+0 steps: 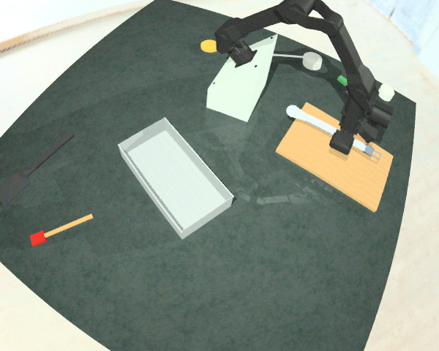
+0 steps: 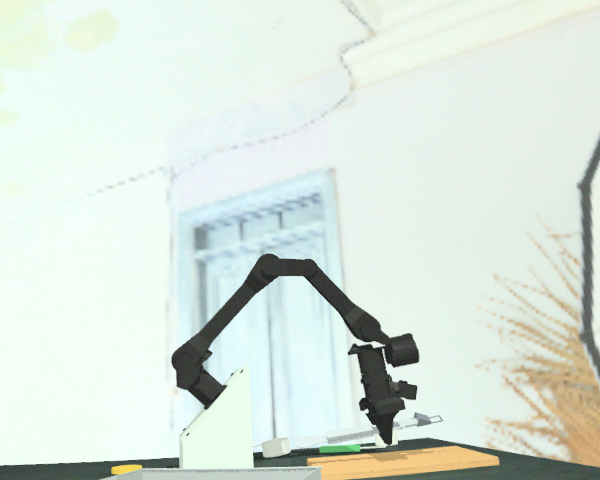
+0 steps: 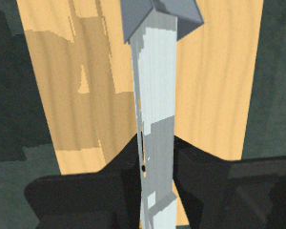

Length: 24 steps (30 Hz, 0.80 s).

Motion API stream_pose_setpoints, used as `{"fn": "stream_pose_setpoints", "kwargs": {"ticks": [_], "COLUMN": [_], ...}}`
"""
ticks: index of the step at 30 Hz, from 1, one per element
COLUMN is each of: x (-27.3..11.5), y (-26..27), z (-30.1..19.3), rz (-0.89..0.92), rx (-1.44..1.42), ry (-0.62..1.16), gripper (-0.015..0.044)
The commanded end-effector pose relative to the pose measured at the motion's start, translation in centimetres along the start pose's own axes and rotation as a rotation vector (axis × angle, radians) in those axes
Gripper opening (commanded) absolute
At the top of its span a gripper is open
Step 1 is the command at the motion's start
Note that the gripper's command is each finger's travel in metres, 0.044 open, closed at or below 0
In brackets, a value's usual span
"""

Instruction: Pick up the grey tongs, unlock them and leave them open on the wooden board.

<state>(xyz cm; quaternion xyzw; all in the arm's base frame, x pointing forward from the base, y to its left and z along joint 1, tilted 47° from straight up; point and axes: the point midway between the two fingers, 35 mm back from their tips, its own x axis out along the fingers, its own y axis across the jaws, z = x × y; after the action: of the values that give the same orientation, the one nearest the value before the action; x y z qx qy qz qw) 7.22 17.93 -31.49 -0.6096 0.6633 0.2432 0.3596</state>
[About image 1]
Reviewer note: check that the yellow flat disc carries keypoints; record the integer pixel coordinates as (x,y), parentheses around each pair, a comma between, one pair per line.
(208,46)

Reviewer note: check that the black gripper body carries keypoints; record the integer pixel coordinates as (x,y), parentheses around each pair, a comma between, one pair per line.
(342,141)

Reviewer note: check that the tan wooden board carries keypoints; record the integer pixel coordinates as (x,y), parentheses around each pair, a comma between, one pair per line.
(357,175)

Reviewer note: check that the white short cylinder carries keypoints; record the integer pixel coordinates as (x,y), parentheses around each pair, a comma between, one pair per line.
(386,92)

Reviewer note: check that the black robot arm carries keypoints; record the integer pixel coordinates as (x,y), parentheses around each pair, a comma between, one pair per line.
(361,90)

